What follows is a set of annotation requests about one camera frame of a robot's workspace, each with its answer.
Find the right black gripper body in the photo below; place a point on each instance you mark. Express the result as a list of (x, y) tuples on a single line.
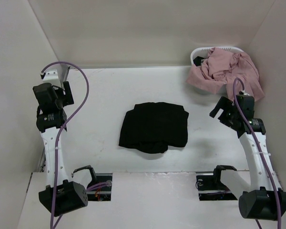
[(227, 117)]

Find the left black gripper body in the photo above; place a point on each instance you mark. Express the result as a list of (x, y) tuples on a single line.
[(61, 95)]

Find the black trousers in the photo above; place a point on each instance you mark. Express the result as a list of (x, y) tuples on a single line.
[(153, 127)]

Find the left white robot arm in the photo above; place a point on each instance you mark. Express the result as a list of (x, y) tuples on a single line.
[(65, 191)]

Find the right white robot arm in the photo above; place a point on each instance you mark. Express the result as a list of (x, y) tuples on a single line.
[(262, 198)]

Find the pink trousers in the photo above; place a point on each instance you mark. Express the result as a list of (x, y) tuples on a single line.
[(220, 69)]

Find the white laundry basket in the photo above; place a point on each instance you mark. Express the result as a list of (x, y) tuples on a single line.
[(202, 54)]

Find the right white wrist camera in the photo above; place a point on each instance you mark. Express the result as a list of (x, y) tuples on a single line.
[(244, 93)]

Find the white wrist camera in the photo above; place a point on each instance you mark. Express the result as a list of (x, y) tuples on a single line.
[(50, 76), (244, 93)]

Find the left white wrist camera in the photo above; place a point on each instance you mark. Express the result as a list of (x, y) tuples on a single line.
[(50, 76)]

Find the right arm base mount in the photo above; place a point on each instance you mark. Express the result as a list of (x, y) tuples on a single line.
[(209, 190)]

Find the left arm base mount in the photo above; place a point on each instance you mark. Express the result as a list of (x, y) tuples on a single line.
[(102, 193)]

